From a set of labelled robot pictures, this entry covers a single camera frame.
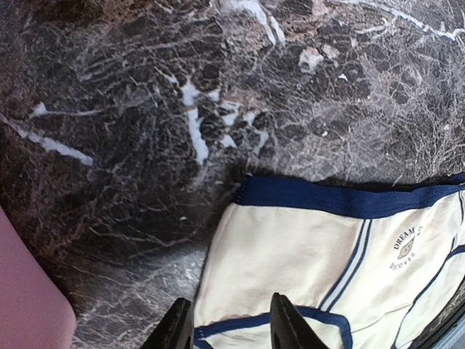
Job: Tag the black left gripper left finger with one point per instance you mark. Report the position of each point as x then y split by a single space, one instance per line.
175 330

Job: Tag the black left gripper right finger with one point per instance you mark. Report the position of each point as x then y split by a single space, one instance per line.
289 329

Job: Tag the cream underwear with navy trim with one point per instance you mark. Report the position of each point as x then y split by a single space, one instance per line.
365 269

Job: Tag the pink divided organizer box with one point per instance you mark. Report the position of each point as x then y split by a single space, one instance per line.
34 312

